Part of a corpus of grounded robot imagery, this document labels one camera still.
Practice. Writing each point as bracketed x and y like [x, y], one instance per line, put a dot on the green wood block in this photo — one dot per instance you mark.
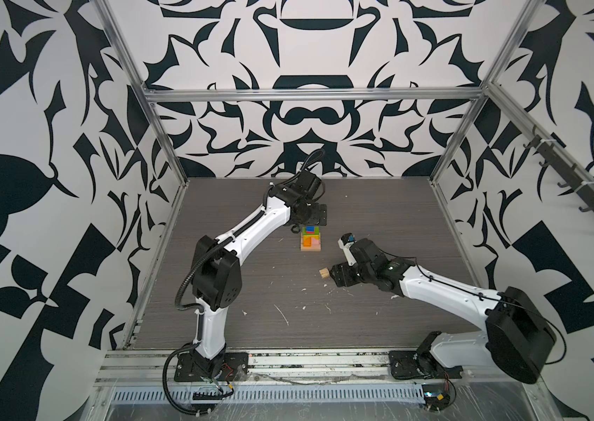
[316, 234]

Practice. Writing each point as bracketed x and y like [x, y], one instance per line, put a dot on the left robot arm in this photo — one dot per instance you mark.
[214, 280]

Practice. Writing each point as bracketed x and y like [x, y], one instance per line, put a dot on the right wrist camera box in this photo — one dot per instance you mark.
[345, 243]

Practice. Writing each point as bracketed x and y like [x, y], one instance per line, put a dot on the black hook rail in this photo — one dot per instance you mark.
[574, 178]

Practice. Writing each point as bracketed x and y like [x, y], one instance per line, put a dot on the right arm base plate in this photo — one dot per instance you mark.
[411, 365]

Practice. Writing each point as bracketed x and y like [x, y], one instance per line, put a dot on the small green circuit board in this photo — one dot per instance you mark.
[437, 397]

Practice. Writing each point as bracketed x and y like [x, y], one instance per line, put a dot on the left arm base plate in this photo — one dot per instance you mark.
[226, 367]

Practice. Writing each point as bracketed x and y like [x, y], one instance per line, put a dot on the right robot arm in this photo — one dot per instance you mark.
[510, 333]

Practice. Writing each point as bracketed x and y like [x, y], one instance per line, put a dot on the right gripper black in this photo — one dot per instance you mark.
[339, 270]

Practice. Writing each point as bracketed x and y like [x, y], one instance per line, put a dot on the white cable duct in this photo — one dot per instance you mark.
[321, 393]

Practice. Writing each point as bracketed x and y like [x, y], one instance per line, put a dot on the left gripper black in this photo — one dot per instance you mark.
[319, 216]

